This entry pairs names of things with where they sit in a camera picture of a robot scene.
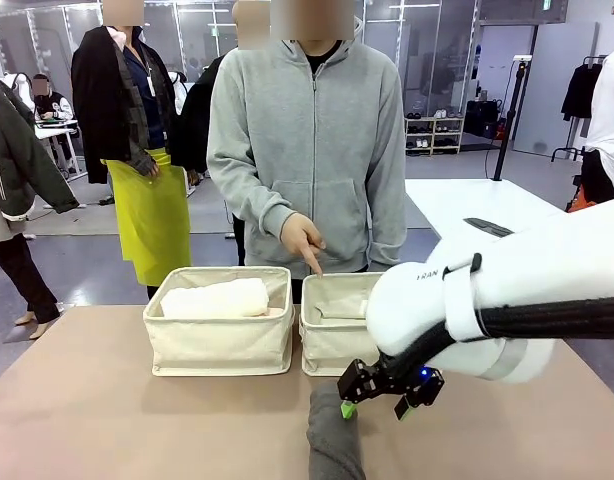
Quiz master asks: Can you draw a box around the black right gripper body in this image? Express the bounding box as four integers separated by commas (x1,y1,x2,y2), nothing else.
336,358,444,406

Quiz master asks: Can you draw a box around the white towel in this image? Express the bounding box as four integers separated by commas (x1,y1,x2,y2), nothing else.
160,277,271,319

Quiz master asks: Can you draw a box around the grey hoodie left forearm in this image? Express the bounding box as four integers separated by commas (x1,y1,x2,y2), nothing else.
369,164,407,267

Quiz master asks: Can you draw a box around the grey hoodie right forearm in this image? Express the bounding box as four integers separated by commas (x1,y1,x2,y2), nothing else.
206,164,301,242

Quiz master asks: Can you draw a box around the grey hoodie person right hand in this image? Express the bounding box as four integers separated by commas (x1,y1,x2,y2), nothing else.
281,212,327,279

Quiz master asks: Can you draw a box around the grey rolled towel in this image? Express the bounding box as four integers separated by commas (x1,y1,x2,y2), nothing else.
306,379,367,480

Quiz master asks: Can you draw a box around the cream fabric basket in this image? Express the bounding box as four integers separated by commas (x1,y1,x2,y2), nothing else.
142,265,294,377
299,271,388,377

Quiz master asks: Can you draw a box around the large white table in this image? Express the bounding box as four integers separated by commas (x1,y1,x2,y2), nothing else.
404,178,568,251

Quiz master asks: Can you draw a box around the person in grey hoodie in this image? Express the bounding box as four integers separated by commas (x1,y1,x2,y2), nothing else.
206,0,407,281

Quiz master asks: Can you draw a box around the wooden shoe rack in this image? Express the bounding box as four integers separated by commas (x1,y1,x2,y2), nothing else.
402,115,465,155

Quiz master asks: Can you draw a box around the woman in yellow skirt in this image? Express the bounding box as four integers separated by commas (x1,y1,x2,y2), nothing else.
70,0,193,301

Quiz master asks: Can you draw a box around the black equipment case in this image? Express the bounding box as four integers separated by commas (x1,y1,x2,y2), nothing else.
464,98,503,139

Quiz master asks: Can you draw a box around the black tripod pole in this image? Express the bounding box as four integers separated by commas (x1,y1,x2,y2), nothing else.
492,55,533,182

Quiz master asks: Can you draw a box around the person in white jacket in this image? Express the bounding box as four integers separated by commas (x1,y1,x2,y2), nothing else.
566,39,614,214

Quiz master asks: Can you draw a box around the black clothes rack with garment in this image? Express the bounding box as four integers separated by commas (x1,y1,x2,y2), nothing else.
551,55,607,164

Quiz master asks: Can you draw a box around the small white background desk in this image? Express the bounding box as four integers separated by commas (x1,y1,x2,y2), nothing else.
34,119,84,176

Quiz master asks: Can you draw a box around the person in dark green jacket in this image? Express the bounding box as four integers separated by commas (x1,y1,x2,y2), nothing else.
0,69,81,342

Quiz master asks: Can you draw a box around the seated person in varsity jacket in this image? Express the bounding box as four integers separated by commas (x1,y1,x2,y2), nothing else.
32,73,74,122

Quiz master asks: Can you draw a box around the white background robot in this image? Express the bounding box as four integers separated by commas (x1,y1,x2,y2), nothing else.
0,72,37,109

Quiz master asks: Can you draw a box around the black braided right arm hose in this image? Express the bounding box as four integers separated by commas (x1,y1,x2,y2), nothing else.
379,294,614,381

